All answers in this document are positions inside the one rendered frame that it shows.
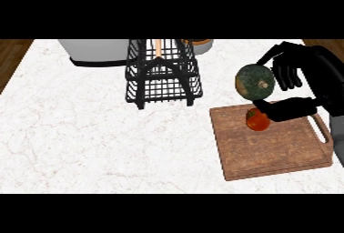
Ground black wire tiered basket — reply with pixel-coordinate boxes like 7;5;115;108
124;38;204;110

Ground green round squash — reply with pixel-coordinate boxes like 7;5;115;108
233;62;276;101

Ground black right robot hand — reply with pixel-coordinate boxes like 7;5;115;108
251;41;344;123

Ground grey appliance with black base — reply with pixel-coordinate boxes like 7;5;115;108
58;38;133;68

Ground grey bowl with orange contents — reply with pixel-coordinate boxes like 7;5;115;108
182;38;216;56

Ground brown wooden cutting board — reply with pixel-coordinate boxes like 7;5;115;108
208;101;335;182

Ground red tomato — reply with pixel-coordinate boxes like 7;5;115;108
245;107;272;132

